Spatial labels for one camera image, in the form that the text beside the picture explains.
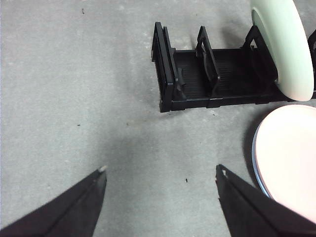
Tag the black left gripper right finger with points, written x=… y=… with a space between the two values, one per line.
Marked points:
x=251 y=212

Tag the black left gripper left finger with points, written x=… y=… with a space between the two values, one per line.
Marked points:
x=61 y=212

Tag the blue round plate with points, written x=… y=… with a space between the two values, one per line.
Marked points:
x=255 y=170

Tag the pink round plate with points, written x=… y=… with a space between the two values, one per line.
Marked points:
x=288 y=153

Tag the green round plate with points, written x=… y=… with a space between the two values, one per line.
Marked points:
x=286 y=49

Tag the black plastic dish rack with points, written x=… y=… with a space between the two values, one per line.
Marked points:
x=192 y=81

